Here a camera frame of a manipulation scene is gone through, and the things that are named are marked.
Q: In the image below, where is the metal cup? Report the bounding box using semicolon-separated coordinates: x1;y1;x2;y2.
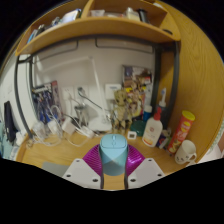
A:
74;104;89;127

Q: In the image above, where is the black bag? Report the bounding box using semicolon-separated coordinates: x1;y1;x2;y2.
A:
3;101;18;144

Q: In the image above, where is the dark blue model kit box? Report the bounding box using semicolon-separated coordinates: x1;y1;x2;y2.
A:
31;80;63;124

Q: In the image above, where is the small white charger block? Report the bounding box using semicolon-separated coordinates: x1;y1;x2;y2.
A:
46;119;60;136

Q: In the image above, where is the black plug with cable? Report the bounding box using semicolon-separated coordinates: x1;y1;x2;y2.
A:
77;86;108;112

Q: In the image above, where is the blue capped bottle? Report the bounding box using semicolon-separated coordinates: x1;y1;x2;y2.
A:
142;104;154;123

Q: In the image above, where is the red chips can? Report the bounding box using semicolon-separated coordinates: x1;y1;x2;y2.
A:
166;110;196;155

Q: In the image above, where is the dark green container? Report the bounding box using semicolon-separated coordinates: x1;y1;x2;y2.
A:
129;119;146;137

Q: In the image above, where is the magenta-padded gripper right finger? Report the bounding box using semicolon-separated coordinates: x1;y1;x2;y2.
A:
124;145;166;190

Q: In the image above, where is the clear plastic cup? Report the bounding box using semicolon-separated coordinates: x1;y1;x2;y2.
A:
32;121;47;138

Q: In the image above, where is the large white charger block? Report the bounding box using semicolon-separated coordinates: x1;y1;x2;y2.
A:
61;117;77;135

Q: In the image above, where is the light blue computer mouse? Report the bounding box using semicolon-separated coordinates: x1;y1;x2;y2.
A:
98;133;130;177

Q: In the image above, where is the wooden shelf unit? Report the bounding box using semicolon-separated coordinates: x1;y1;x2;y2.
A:
14;0;182;57

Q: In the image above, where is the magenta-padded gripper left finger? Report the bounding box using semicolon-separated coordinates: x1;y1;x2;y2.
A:
61;143;105;190

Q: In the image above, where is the white pump lotion bottle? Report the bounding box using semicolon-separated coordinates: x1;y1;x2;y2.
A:
142;106;164;148

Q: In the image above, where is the white wall socket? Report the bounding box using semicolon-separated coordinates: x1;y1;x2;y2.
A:
62;87;76;101
75;85;90;98

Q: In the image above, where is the white wall box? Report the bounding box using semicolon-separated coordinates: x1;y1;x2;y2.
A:
105;83;122;100

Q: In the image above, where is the brown tree creature figurine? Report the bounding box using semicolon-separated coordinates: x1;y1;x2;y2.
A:
111;88;134;134

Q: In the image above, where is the dark spray bottle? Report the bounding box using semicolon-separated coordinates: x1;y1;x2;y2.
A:
156;87;168;131

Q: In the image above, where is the white printed mug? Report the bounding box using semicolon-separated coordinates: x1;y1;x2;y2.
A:
174;139;198;166

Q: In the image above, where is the small white desk clock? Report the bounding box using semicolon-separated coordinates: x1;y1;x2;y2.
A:
127;130;138;141

